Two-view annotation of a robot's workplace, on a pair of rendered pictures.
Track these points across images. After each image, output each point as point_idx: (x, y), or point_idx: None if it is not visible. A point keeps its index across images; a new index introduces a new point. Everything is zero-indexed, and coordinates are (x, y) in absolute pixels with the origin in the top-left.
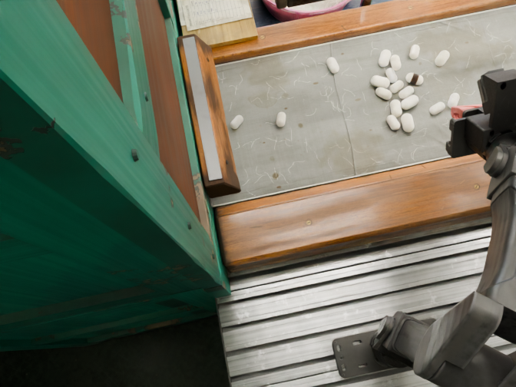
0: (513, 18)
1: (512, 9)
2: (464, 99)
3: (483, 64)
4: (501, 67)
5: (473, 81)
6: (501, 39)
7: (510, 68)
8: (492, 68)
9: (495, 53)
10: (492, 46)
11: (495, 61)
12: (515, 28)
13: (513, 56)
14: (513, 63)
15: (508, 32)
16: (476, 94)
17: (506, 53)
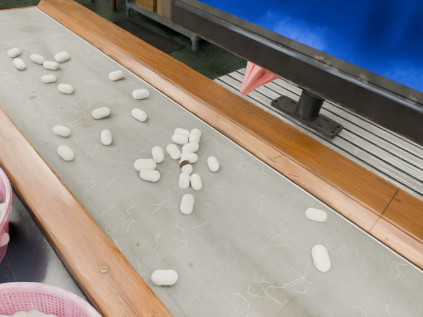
0: (197, 306)
1: (179, 315)
2: (375, 314)
3: (305, 314)
4: (289, 285)
5: (340, 315)
6: (245, 307)
7: (281, 274)
8: (300, 297)
9: (274, 305)
10: (266, 315)
11: (286, 298)
12: (212, 295)
13: (260, 278)
14: (270, 273)
15: (226, 302)
16: (354, 300)
17: (263, 289)
